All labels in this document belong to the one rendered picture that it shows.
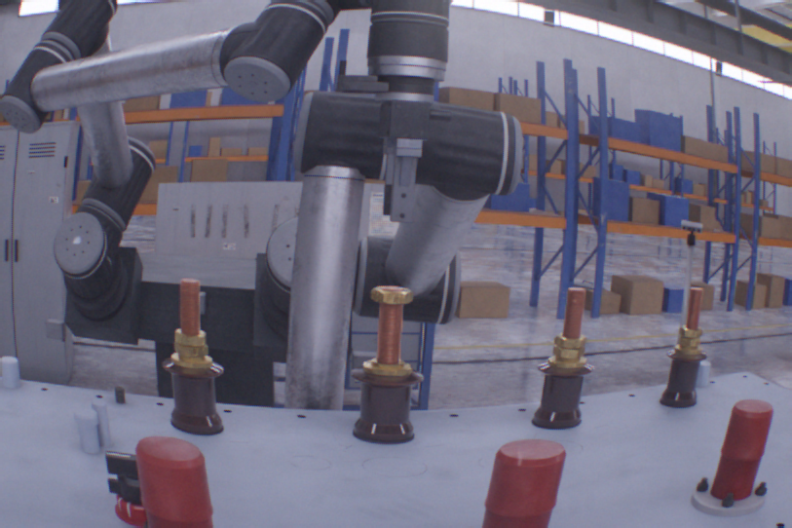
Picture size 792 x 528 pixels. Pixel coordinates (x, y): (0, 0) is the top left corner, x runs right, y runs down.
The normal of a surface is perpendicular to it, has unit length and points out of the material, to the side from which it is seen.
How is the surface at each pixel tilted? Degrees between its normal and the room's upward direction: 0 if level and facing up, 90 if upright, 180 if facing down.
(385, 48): 90
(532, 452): 4
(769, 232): 90
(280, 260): 62
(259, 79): 145
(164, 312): 90
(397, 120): 90
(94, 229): 57
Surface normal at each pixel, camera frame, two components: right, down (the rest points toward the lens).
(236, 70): -0.40, 0.79
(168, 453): 0.07, -0.98
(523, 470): -0.27, 0.09
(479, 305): 0.22, 0.15
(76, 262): 0.13, -0.28
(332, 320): 0.45, 0.09
